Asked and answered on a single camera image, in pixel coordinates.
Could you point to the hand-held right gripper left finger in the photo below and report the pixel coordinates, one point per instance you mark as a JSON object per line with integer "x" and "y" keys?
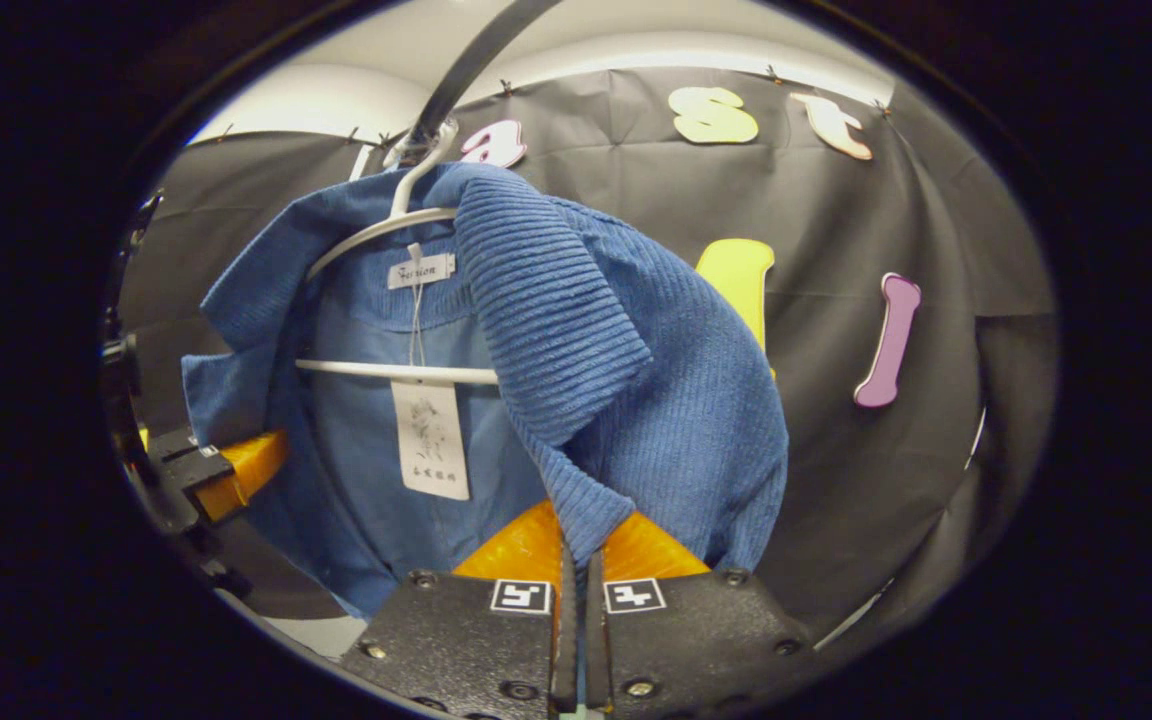
{"x": 536, "y": 650}

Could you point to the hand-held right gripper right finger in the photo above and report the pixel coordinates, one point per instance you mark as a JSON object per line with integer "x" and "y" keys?
{"x": 676, "y": 640}

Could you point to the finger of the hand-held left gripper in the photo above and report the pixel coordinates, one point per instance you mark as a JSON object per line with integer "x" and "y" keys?
{"x": 246, "y": 465}
{"x": 174, "y": 445}

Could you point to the black clothes rack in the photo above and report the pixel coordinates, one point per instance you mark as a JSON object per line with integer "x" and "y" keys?
{"x": 476, "y": 60}

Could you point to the white clothes hanger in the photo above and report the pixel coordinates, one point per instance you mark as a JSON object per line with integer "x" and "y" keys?
{"x": 386, "y": 369}

